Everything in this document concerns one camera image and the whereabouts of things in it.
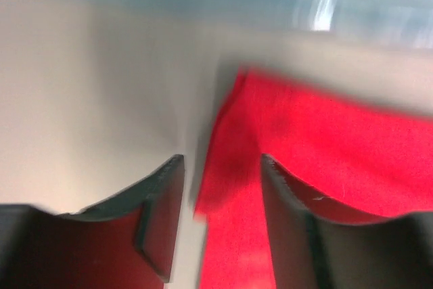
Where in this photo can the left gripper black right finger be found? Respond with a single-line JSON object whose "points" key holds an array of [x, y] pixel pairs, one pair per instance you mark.
{"points": [[319, 242]]}

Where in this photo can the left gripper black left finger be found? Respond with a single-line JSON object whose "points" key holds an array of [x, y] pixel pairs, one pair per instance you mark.
{"points": [[125, 241]]}

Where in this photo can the red t-shirt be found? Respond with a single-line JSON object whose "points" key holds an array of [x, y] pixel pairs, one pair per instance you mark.
{"points": [[376, 161]]}

